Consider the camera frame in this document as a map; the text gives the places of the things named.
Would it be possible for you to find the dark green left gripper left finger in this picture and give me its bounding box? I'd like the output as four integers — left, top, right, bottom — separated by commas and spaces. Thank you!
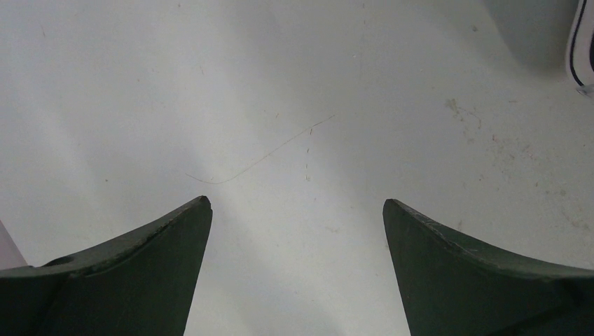
1, 196, 213, 335

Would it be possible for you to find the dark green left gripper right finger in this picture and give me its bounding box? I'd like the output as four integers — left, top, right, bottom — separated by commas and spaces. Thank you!
382, 199, 593, 335

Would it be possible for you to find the green canvas sneaker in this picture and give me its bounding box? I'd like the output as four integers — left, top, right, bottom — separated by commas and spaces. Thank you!
565, 0, 593, 99

